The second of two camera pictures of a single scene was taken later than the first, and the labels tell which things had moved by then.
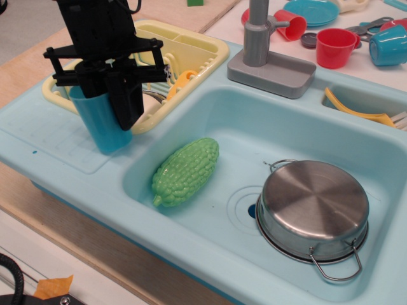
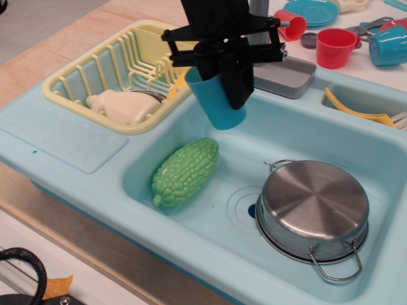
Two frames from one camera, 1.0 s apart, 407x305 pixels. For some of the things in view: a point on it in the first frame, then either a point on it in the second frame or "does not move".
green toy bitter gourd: x=181 y=173 does not move
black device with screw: x=30 y=299 does not move
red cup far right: x=393 y=23 does not move
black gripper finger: x=125 y=90 -> x=238 y=72
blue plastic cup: x=107 y=135 -> x=212 y=94
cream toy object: x=345 y=6 does not move
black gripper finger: x=93 y=77 -> x=208 y=60
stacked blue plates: x=316 y=13 does not move
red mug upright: x=335 y=47 does not move
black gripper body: x=106 y=49 -> x=222 y=30
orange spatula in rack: x=182 y=78 does not move
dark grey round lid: x=308 y=40 does not move
